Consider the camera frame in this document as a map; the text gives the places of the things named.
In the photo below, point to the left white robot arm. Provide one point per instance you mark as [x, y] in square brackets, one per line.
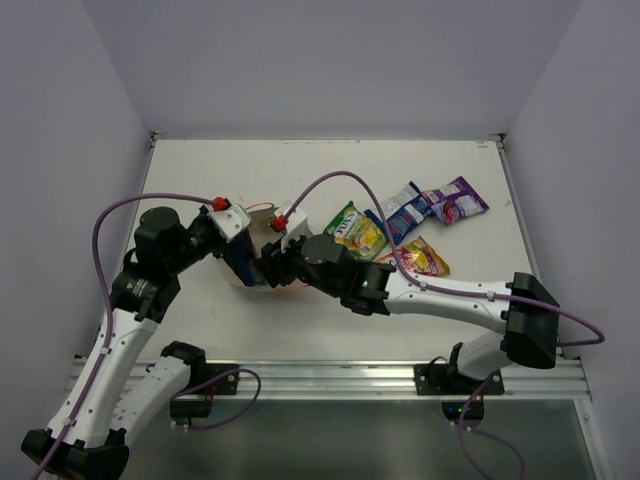
[91, 434]

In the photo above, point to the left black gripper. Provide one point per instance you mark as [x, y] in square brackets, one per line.
[228, 255]

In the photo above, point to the white paper bag orange handles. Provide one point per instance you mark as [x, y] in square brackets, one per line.
[261, 233]

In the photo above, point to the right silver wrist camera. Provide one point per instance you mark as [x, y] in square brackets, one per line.
[291, 223]

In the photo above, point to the orange fruit candy packet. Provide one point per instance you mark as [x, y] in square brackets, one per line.
[418, 256]

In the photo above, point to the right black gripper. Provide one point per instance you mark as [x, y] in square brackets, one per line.
[276, 262]

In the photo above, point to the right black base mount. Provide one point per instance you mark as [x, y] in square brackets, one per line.
[439, 379]

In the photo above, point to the blue white chips bag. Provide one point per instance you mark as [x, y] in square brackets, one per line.
[404, 212]

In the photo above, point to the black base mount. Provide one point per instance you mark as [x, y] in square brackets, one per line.
[439, 379]
[198, 405]

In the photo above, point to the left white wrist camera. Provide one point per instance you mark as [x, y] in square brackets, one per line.
[230, 222]

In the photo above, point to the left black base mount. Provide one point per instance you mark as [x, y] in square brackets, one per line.
[198, 405]

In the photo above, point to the pink snack packet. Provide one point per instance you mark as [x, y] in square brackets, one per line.
[455, 201]

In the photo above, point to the purple blue snack bar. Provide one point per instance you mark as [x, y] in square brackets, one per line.
[243, 256]

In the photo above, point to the aluminium front rail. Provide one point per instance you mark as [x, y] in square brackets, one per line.
[395, 381]

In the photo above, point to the yellow green candy packet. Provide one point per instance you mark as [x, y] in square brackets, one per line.
[357, 232]

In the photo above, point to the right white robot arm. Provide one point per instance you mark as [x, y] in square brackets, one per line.
[520, 316]

